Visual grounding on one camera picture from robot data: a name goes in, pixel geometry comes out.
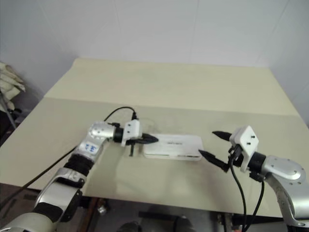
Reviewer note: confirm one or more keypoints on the small white fitting under table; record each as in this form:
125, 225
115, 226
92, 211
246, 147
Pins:
101, 209

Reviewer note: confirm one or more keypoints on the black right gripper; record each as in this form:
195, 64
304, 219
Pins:
235, 157

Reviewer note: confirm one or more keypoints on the white box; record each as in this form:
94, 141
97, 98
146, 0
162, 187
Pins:
173, 147

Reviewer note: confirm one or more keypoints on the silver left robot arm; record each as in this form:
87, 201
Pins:
96, 131

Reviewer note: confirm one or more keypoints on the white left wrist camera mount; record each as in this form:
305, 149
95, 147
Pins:
132, 129

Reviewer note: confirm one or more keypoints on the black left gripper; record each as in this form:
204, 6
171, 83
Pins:
135, 142

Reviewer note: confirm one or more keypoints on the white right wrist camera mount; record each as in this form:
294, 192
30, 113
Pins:
246, 141

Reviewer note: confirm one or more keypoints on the beige crumpled cloth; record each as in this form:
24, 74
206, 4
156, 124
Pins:
9, 79

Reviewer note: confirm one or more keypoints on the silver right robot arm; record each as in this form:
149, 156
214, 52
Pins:
285, 166

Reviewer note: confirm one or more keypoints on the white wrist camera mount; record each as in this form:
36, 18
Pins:
246, 141
132, 129

